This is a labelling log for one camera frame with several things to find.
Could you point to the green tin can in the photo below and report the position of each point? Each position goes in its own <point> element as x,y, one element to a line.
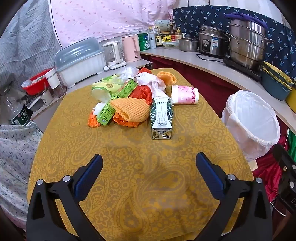
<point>143,41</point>

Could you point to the white slim bottle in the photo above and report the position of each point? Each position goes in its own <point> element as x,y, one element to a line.
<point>152,39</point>

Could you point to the yellow plastic basin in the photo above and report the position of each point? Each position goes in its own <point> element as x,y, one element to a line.
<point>276,73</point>

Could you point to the white cardboard box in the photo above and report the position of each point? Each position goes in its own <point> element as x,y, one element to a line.
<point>161,24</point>

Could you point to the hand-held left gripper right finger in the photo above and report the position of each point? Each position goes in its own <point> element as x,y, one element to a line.
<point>209,173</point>

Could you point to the small orange foam net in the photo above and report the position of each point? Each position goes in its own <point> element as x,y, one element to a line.
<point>167,77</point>

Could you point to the grey plastic sheet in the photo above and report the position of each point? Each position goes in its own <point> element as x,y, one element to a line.
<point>27,46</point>

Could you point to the orange snack wrapper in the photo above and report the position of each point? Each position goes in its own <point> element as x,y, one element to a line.
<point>92,120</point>

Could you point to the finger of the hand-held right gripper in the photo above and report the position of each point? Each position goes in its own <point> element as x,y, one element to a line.
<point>283,158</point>

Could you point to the brown sauce bottle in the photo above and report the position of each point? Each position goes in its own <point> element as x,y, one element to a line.
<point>172,30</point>

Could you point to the pink floral paper cup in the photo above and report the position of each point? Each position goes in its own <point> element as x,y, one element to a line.
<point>185,95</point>

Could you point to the green yellow plastic bag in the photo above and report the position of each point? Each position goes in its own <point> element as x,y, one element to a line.
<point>104,87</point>

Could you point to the white power plug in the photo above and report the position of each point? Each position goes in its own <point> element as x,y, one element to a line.
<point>106,68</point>

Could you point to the glass jar with white lid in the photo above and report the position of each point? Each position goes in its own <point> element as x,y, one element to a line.
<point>55,85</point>

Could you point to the small steel pot with lid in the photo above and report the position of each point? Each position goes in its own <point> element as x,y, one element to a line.
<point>188,45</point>

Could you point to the yellow label jar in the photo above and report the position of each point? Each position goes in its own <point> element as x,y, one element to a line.
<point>167,38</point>

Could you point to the dark soy sauce bottle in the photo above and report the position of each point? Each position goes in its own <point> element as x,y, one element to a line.
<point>159,39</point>

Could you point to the steel rice cooker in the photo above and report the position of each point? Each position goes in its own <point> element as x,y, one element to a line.
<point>211,42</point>

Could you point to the pink electric kettle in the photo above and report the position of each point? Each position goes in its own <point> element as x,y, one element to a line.
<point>130,47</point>

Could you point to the long green cardboard box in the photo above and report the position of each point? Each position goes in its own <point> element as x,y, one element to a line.
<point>122,92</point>

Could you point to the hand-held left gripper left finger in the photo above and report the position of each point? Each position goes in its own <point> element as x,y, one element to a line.
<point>89,176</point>

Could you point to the red plastic bag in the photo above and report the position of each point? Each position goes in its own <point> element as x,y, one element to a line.
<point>141,92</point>

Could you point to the trash bin with white liner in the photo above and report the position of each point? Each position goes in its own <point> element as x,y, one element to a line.
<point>249,115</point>

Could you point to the white crumpled tissue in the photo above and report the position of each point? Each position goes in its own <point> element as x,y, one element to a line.
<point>99,107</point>

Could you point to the stacked blue yellow basins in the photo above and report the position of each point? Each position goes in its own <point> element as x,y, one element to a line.
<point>272,89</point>

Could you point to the clear food container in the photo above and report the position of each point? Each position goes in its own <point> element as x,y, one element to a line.
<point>170,45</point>

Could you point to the white floral cloth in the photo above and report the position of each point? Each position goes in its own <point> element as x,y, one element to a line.
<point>13,162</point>

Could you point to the white dish box with lid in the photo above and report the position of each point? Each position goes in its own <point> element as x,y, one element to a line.
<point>78,64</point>

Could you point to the green white milk carton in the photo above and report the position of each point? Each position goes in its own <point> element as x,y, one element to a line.
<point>161,115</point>

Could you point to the clear plastic bag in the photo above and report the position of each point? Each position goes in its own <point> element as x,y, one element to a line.
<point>129,70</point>

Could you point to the large orange foam net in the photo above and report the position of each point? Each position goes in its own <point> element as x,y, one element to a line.
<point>131,107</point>

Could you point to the blue printed cloth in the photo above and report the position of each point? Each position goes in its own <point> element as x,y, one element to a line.
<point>196,18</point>

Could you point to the red plastic basin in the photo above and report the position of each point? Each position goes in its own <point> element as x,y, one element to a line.
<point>34,89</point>

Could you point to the clear plastic water bottle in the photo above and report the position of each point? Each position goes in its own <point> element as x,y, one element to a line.
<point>18,113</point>

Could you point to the black induction cooker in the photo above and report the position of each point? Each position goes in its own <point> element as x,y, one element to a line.
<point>245,70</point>

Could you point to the white plastic bag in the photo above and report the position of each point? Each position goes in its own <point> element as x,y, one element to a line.
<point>150,80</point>

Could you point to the large steel steamer pot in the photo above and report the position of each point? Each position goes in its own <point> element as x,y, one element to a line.
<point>247,46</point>

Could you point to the amber pump bottle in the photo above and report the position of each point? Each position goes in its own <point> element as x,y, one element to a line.
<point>179,34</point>

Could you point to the grey metal cup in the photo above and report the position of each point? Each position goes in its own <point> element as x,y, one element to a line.
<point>47,98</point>

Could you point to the yellow paisley tablecloth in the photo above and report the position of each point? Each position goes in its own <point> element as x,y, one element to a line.
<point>138,162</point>

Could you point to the dark red counter curtain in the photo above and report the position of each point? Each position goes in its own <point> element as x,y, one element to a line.
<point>196,76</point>

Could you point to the white glass electric kettle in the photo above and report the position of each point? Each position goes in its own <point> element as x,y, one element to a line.
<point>113,54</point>

